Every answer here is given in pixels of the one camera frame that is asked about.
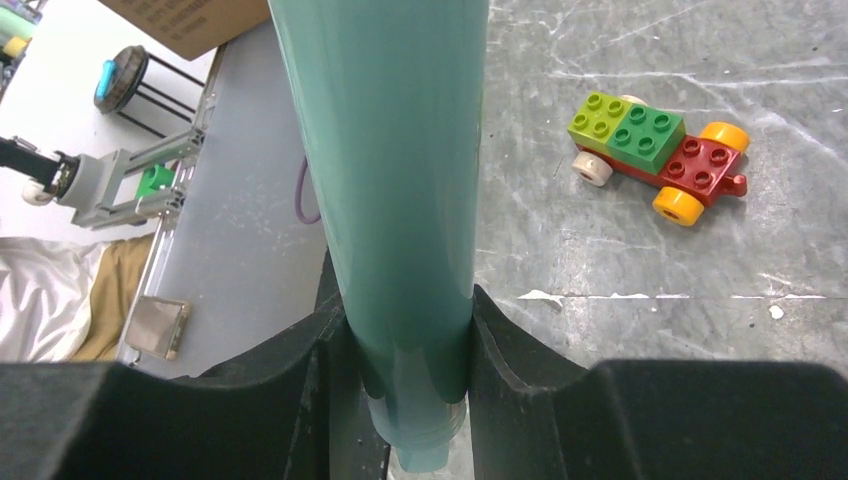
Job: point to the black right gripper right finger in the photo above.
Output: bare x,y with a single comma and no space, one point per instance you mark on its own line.
537,415

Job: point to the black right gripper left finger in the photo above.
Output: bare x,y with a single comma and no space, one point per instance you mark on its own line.
290,408

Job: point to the teal green microphone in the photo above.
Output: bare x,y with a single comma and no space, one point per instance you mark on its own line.
389,95

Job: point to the square metal plate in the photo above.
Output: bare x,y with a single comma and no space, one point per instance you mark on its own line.
156,326

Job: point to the tan brown cloth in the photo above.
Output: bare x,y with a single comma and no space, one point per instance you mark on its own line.
112,295

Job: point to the white crumpled cloth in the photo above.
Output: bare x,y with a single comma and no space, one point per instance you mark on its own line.
45,298

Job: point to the grey aluminium clamp fixture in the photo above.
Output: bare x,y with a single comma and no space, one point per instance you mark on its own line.
89,185

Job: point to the red green brick car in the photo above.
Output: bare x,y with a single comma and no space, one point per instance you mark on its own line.
691,172

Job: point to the round black stool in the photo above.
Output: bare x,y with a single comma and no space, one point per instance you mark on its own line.
123,78

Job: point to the brown cardboard box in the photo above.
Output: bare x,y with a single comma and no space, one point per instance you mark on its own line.
191,28

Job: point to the aluminium table edge rail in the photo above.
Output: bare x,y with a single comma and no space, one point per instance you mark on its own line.
183,171

